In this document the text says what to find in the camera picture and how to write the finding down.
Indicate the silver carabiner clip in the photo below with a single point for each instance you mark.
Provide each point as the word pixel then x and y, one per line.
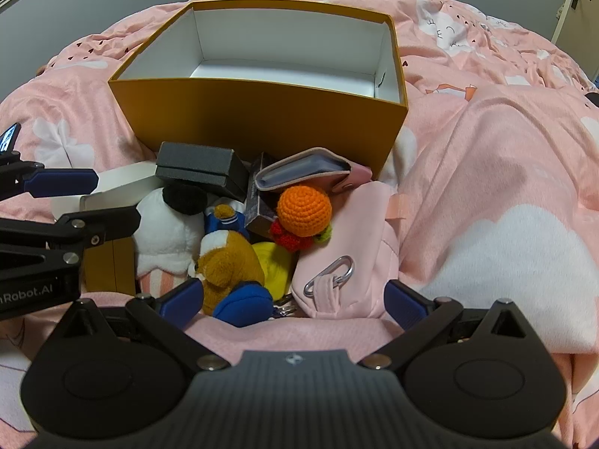
pixel 339 271

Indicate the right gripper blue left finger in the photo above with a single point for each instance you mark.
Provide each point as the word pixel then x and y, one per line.
pixel 162 321

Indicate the yellow plush toy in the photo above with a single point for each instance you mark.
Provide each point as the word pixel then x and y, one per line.
pixel 276 263

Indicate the pink fabric pouch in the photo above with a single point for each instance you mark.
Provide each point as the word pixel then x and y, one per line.
pixel 365 225

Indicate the black textured case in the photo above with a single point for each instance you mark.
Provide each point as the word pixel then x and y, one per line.
pixel 218 170

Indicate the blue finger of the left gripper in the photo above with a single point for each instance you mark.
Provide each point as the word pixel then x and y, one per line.
pixel 18 176
pixel 87 229

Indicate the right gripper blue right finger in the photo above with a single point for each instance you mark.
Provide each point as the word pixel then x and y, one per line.
pixel 421 319

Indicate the white long box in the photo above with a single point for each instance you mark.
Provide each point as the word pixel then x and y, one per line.
pixel 119 187

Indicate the orange crochet ball toy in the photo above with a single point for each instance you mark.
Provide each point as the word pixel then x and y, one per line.
pixel 303 218

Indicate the pink patterned duvet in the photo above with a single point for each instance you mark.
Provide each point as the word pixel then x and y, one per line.
pixel 497 162

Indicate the white rabbit plush toy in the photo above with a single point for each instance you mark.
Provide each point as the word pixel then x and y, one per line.
pixel 170 230

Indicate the brown dog plush toy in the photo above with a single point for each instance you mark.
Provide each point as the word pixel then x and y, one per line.
pixel 230 273

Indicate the gold brown small box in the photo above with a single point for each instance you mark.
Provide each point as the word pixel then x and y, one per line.
pixel 110 267

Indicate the cream door with handle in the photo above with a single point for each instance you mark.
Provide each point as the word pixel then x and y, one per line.
pixel 576 33

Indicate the orange cardboard storage box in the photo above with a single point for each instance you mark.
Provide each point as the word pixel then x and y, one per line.
pixel 268 76

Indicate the pink card wallet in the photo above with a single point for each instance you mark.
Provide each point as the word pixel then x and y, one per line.
pixel 315 167

